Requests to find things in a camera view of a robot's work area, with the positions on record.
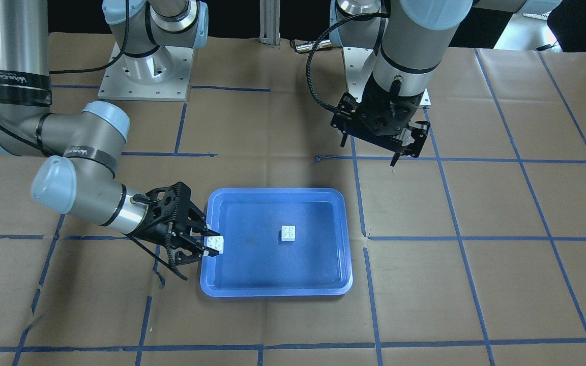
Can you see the blue plastic tray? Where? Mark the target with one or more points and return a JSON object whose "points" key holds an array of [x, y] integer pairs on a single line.
{"points": [[257, 263]]}

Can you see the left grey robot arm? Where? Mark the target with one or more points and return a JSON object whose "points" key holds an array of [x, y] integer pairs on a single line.
{"points": [[408, 40]]}

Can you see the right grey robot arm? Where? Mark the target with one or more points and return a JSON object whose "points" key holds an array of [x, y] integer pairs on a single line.
{"points": [[82, 151]]}

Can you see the white block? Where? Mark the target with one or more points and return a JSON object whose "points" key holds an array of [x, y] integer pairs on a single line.
{"points": [[288, 233], [215, 244]]}

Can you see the aluminium frame post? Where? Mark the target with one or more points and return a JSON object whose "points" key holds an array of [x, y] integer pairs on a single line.
{"points": [[269, 16]]}

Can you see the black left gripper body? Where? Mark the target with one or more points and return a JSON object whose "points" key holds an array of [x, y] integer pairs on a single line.
{"points": [[343, 113]]}

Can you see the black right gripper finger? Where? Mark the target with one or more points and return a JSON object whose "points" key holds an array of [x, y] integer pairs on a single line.
{"points": [[193, 227], [186, 251]]}

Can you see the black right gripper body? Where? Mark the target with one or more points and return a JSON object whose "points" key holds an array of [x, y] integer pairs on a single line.
{"points": [[156, 230]]}

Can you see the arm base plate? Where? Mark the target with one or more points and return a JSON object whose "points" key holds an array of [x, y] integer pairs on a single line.
{"points": [[162, 76], [360, 63]]}

